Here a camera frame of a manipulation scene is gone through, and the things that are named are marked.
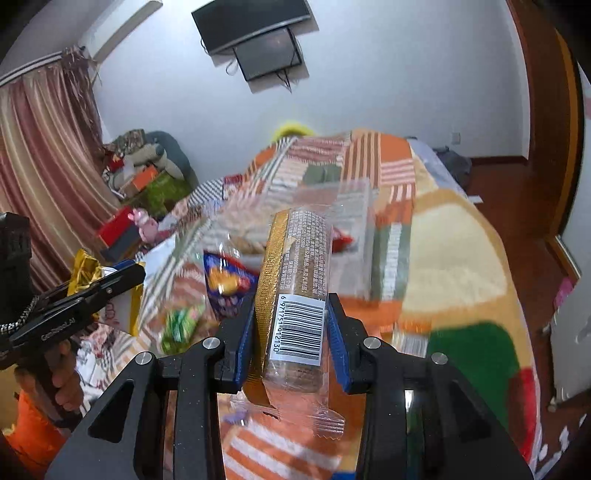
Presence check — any white appliance with stickers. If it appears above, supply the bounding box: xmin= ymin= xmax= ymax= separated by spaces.
xmin=549 ymin=276 xmax=591 ymax=409

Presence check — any green snack packet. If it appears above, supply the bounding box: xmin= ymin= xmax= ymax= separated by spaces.
xmin=159 ymin=298 xmax=209 ymax=357

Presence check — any beige green fleece blanket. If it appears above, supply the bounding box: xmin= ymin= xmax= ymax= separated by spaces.
xmin=397 ymin=187 xmax=543 ymax=467

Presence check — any black wall television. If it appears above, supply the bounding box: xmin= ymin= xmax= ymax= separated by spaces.
xmin=191 ymin=0 xmax=313 ymax=56

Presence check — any pink plush toy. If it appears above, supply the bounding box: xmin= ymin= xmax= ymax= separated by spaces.
xmin=131 ymin=208 xmax=161 ymax=244

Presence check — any clear plastic container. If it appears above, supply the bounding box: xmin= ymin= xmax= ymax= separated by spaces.
xmin=217 ymin=178 xmax=376 ymax=303

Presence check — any grey backpack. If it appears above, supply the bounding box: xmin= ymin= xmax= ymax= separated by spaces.
xmin=431 ymin=146 xmax=472 ymax=186

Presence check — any blue snack bag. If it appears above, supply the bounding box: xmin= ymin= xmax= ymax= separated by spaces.
xmin=203 ymin=250 xmax=260 ymax=320

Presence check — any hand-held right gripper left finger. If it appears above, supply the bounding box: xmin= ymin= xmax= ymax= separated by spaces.
xmin=44 ymin=293 xmax=257 ymax=480

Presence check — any orange striped patchwork blanket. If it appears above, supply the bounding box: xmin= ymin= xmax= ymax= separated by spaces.
xmin=74 ymin=129 xmax=439 ymax=480

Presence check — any clear cracker packet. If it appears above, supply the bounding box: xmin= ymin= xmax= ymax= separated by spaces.
xmin=221 ymin=230 xmax=269 ymax=260

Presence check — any yellow foil snack packet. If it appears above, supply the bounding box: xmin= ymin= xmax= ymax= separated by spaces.
xmin=68 ymin=248 xmax=147 ymax=337

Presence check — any striped red-gold curtain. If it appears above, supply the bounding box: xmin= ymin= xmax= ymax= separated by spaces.
xmin=0 ymin=52 xmax=122 ymax=294

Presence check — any yellow foam ring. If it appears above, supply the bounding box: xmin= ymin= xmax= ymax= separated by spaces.
xmin=271 ymin=120 xmax=315 ymax=139

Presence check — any person's orange clothing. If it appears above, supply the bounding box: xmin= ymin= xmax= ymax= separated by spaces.
xmin=0 ymin=385 xmax=72 ymax=480

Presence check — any checkered patchwork quilt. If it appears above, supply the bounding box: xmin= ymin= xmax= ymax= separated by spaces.
xmin=174 ymin=176 xmax=232 ymax=219

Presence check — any gold-edged biscuit packet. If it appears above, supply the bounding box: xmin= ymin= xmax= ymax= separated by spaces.
xmin=244 ymin=208 xmax=347 ymax=437

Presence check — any grey-green plush cushion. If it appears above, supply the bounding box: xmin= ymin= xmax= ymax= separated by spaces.
xmin=124 ymin=130 xmax=200 ymax=186

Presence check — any white air conditioner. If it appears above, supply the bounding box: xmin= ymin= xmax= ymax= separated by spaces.
xmin=79 ymin=0 xmax=163 ymax=62

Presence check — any green patterned cloth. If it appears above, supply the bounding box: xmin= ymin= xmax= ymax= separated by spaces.
xmin=144 ymin=175 xmax=194 ymax=219

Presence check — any orange cardboard box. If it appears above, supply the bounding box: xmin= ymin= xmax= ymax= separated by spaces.
xmin=131 ymin=167 xmax=161 ymax=193

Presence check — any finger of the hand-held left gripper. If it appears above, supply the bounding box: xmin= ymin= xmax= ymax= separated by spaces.
xmin=32 ymin=260 xmax=147 ymax=319
xmin=8 ymin=298 xmax=102 ymax=357

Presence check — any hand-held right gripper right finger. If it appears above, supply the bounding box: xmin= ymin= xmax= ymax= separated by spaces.
xmin=326 ymin=292 xmax=536 ymax=480

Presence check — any wooden door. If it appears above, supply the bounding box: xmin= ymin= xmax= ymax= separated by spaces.
xmin=507 ymin=0 xmax=583 ymax=282

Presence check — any red snack packet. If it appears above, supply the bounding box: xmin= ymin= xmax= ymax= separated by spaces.
xmin=331 ymin=226 xmax=357 ymax=256

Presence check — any person's left hand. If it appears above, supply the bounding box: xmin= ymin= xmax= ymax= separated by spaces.
xmin=46 ymin=340 xmax=85 ymax=418

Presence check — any black-white braided cord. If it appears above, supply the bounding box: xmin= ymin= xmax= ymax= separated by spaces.
xmin=0 ymin=294 xmax=40 ymax=337

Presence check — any red box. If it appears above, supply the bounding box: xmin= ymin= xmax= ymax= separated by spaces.
xmin=96 ymin=206 xmax=140 ymax=249

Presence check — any small black wall monitor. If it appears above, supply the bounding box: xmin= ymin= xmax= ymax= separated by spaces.
xmin=233 ymin=27 xmax=304 ymax=82

